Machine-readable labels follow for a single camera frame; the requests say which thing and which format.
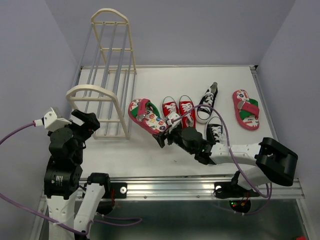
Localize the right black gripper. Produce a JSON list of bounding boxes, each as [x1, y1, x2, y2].
[[152, 123, 195, 155]]

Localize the pink sandal with green strap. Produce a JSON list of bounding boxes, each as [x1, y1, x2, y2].
[[128, 98, 168, 135]]

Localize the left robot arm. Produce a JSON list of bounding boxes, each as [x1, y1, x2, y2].
[[43, 107, 111, 240]]

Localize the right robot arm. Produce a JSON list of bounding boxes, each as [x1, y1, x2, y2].
[[153, 126, 298, 198]]

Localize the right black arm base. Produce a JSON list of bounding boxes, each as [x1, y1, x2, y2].
[[213, 182, 260, 215]]

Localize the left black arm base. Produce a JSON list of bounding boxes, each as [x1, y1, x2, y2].
[[96, 182, 128, 215]]

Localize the cream shoe shelf with metal rods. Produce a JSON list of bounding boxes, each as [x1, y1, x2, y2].
[[66, 8, 137, 140]]

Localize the red canvas sneaker left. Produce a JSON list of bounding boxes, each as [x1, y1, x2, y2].
[[161, 96, 181, 121]]

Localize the red canvas sneaker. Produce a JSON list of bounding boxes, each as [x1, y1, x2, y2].
[[161, 96, 181, 121], [178, 95, 196, 128]]

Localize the red canvas sneaker right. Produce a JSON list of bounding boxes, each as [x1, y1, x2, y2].
[[178, 95, 196, 128]]

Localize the black canvas sneaker upper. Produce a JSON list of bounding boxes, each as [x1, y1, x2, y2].
[[195, 82, 218, 124]]

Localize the black canvas sneaker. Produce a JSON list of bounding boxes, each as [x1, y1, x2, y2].
[[195, 82, 218, 124], [205, 116, 223, 144]]

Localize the black canvas sneaker lower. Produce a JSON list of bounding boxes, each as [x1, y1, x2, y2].
[[205, 116, 223, 144]]

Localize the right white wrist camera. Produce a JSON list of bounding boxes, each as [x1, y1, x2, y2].
[[165, 111, 181, 126]]

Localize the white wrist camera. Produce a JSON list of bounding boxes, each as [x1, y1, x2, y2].
[[165, 111, 181, 126], [33, 107, 72, 132]]

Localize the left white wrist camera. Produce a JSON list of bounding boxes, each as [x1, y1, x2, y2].
[[33, 107, 72, 132]]

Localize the aluminium mounting rail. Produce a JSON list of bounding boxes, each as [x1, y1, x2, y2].
[[39, 177, 306, 201]]

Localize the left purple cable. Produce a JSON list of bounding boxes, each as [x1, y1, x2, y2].
[[0, 121, 143, 237]]

